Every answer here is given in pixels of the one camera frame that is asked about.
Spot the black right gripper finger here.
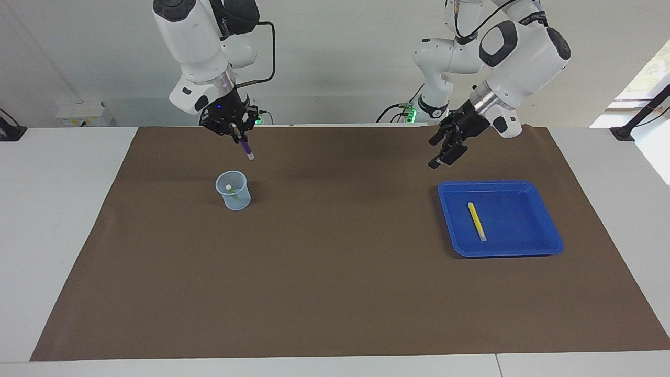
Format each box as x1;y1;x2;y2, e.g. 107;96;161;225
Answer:
242;105;260;142
200;118;242;145

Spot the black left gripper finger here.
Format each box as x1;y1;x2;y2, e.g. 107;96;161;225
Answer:
429;113;461;147
428;137;469;169

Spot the purple marker pen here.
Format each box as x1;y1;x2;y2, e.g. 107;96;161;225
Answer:
238;131;255;161

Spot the yellow marker pen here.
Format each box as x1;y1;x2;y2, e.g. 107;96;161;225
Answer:
467;202;487;242

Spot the translucent plastic cup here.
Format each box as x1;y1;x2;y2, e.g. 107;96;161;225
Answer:
215;170;251;211

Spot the blue plastic tray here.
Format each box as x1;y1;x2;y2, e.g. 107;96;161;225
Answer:
438;180;564;258

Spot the brown table mat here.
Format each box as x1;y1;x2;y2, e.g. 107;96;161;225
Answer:
30;125;670;362

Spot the black clamp stand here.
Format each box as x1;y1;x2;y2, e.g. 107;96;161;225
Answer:
610;84;670;142

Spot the bright window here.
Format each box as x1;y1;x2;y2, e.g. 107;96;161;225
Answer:
615;39;670;113

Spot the small black table device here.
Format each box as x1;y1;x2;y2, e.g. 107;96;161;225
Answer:
0;108;28;142

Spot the black base cable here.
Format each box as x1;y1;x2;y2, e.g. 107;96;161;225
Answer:
376;77;426;124

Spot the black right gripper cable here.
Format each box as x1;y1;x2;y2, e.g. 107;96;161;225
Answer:
233;21;276;87

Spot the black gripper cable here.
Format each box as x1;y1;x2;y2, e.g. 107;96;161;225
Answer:
451;0;548;43
233;21;276;87

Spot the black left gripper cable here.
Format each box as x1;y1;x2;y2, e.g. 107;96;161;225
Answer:
451;0;548;43

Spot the white wall socket box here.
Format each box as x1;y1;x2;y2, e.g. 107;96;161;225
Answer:
56;102;113;127

